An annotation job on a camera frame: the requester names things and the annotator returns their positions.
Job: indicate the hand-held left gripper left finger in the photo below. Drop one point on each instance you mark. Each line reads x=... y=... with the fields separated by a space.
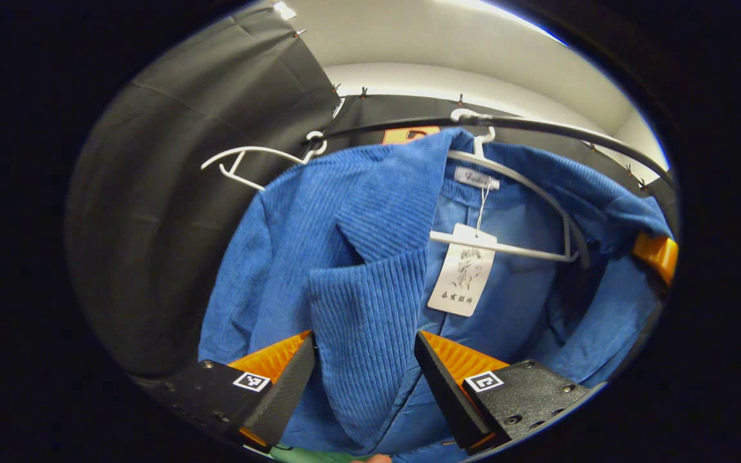
x=283 y=399

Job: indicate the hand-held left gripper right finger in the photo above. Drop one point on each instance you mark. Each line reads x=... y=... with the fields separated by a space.
x=448 y=399

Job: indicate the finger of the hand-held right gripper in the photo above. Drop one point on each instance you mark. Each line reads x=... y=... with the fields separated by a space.
x=657 y=254

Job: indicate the large white clothes hanger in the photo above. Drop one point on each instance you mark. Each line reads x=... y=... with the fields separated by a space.
x=505 y=247

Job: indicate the small white clothes hanger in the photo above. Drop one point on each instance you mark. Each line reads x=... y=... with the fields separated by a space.
x=261 y=149

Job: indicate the black clothes rail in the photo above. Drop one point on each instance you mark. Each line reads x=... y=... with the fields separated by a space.
x=538 y=124

